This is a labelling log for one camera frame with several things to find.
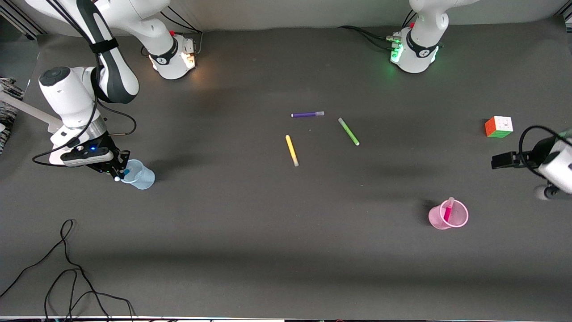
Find black base cables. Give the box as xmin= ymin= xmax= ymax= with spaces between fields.
xmin=338 ymin=9 xmax=418 ymax=51
xmin=161 ymin=7 xmax=204 ymax=55

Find white stand with base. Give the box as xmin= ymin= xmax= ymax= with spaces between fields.
xmin=0 ymin=91 xmax=88 ymax=166

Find black right base cables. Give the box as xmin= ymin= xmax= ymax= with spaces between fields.
xmin=161 ymin=7 xmax=204 ymax=55

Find black left base cables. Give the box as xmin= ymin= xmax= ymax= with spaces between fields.
xmin=338 ymin=9 xmax=418 ymax=51

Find dark grey table mat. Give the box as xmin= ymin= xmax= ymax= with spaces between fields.
xmin=0 ymin=18 xmax=572 ymax=321

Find light blue plastic cup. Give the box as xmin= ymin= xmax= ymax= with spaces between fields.
xmin=120 ymin=159 xmax=156 ymax=190

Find loose thin black cable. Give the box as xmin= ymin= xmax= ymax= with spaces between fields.
xmin=0 ymin=219 xmax=135 ymax=322

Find green marker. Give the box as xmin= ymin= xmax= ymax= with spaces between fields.
xmin=338 ymin=117 xmax=360 ymax=146

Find colourful puzzle cube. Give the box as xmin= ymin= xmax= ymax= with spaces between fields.
xmin=485 ymin=116 xmax=513 ymax=138

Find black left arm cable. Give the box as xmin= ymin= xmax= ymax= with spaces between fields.
xmin=518 ymin=126 xmax=564 ymax=179

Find pink plastic cup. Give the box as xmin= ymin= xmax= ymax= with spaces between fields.
xmin=428 ymin=199 xmax=469 ymax=230

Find yellow marker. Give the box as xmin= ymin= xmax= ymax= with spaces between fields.
xmin=285 ymin=134 xmax=299 ymax=167

